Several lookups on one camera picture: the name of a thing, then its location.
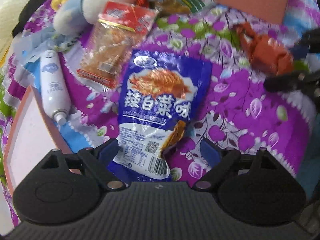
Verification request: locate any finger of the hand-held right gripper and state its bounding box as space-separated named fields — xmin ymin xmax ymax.
xmin=292 ymin=29 xmax=320 ymax=61
xmin=264 ymin=70 xmax=320 ymax=98

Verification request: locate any blue and white snack packet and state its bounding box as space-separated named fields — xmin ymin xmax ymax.
xmin=106 ymin=49 xmax=213 ymax=183

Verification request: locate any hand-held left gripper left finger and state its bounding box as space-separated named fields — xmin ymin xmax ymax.
xmin=41 ymin=139 xmax=125 ymax=190

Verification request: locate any purple floral blanket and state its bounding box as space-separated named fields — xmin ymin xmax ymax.
xmin=0 ymin=0 xmax=320 ymax=230

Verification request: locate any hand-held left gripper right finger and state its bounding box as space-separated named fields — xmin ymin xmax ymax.
xmin=194 ymin=137 xmax=277 ymax=190

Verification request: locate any pink shoebox lid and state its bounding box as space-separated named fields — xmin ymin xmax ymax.
xmin=3 ymin=85 xmax=75 ymax=205

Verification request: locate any red label snack packet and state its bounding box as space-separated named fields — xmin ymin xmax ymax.
xmin=77 ymin=1 xmax=157 ymax=95

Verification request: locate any pink shoebox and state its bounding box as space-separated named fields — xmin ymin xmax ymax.
xmin=197 ymin=0 xmax=293 ymax=24

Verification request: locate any orange red foil snack packet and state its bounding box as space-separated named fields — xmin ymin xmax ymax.
xmin=236 ymin=22 xmax=295 ymax=75

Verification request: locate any black jacket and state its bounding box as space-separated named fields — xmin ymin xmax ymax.
xmin=11 ymin=0 xmax=54 ymax=37

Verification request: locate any cream quilted headboard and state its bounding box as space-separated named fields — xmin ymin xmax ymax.
xmin=0 ymin=0 xmax=33 ymax=40

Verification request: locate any white spray bottle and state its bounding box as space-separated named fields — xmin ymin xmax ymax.
xmin=39 ymin=50 xmax=72 ymax=126

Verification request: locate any white and blue plush doll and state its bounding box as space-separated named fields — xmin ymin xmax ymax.
xmin=53 ymin=0 xmax=153 ymax=35

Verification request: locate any light blue patterned paper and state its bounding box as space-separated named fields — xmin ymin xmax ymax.
xmin=14 ymin=27 xmax=75 ymax=67

